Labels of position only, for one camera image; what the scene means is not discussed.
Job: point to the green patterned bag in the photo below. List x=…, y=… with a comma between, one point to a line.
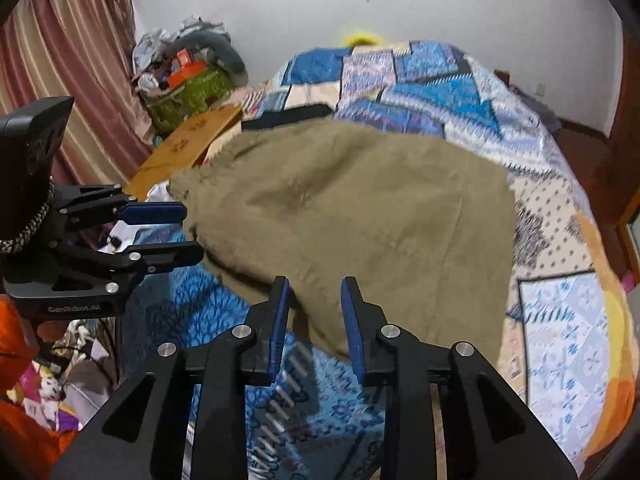
x=195, y=92

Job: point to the pile of white clothes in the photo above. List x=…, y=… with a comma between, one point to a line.
x=152, y=47

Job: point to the orange box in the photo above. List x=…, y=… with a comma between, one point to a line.
x=184, y=74

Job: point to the olive green pants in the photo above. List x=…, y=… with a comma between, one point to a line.
x=350, y=210

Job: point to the grey cloth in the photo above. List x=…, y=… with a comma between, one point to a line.
x=550, y=119

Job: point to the brown cardboard box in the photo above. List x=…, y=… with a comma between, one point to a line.
x=190, y=142

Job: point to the blue patchwork quilt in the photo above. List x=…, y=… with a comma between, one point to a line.
x=550, y=335

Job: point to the striped pink curtain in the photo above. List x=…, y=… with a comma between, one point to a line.
x=75, y=50

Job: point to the yellow fluffy item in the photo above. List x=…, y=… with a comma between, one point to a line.
x=362, y=39

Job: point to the white wall socket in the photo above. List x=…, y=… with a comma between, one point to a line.
x=540, y=89

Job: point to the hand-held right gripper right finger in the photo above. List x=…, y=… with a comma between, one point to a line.
x=353, y=330

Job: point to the black cloth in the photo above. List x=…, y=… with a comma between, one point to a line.
x=285, y=115

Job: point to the colourful printed cloth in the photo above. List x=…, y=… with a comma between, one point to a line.
x=60, y=390

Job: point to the grey plush pillow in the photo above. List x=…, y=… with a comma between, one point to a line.
x=227, y=52

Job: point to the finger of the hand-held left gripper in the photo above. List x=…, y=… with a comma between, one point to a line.
x=155, y=212
x=170, y=255

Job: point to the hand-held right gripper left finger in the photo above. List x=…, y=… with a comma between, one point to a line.
x=278, y=330

